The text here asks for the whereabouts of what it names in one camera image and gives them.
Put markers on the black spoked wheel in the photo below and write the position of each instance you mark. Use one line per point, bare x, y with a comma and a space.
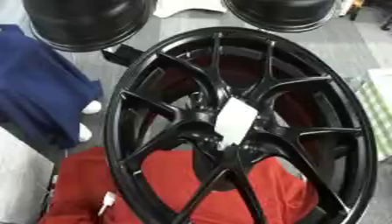
153, 73

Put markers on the black round wheel rim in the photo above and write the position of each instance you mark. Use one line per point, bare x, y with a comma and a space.
280, 13
86, 23

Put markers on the white sheet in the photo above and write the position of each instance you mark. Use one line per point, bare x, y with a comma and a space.
186, 7

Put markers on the person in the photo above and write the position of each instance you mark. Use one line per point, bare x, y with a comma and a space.
41, 84

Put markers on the green white checked cloth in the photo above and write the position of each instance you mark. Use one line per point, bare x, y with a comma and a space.
380, 110

